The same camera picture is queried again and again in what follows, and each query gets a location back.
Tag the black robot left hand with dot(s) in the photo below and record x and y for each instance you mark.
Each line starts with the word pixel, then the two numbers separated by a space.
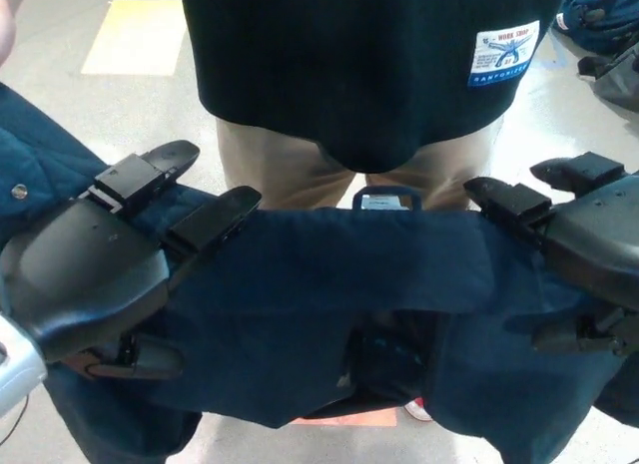
pixel 85 264

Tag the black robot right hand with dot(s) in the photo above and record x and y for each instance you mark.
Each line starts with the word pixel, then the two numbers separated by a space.
pixel 599 234

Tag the person's right hand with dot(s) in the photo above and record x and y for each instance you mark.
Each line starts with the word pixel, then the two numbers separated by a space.
pixel 6 20

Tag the navy blue coat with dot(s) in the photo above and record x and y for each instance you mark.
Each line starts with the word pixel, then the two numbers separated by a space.
pixel 324 274

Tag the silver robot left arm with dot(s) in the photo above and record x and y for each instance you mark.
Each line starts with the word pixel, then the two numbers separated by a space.
pixel 17 369

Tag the person's left red white sneaker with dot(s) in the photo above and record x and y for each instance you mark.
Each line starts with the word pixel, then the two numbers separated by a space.
pixel 419 410

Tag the yellow floor mat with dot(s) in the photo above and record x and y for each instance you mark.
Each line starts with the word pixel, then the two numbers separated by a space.
pixel 132 37

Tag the white printed clothing label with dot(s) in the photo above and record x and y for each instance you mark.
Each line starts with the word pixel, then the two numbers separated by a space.
pixel 504 55

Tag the blue bag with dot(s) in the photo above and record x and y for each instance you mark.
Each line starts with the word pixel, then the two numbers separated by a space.
pixel 604 20

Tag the orange floor mat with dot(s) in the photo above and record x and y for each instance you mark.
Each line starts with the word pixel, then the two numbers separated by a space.
pixel 349 418

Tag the black sweater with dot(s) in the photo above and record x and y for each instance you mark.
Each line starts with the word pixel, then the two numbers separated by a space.
pixel 339 60

